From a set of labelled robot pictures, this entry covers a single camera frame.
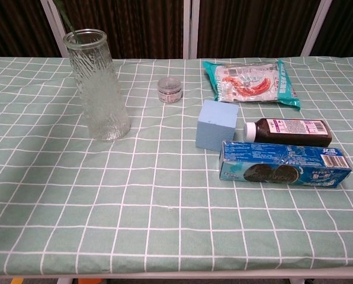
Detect pink artificial flower bouquet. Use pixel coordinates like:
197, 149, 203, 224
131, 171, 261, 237
52, 0, 78, 41

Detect clear glass jar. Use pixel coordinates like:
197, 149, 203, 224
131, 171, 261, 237
63, 28, 131, 142

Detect light blue foam cube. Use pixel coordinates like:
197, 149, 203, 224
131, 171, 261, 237
195, 99, 240, 153

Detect small clear lidded jar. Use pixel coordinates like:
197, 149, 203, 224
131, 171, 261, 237
157, 77, 184, 104

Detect green checked tablecloth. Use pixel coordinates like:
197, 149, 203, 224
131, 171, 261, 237
0, 56, 353, 275

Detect teal and white snack bag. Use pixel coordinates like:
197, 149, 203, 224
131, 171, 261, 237
202, 59, 301, 111

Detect blue cookie box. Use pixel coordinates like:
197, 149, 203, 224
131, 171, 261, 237
217, 140, 353, 189

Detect brown bottle with white cap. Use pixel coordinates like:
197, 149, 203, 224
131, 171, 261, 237
242, 118, 333, 148

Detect dark brown ribbed panel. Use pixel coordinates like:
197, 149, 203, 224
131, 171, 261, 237
0, 0, 62, 59
310, 0, 353, 58
196, 0, 324, 59
55, 0, 185, 59

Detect white partition post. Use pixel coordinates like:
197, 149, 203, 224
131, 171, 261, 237
40, 0, 71, 59
300, 0, 333, 57
182, 0, 200, 59

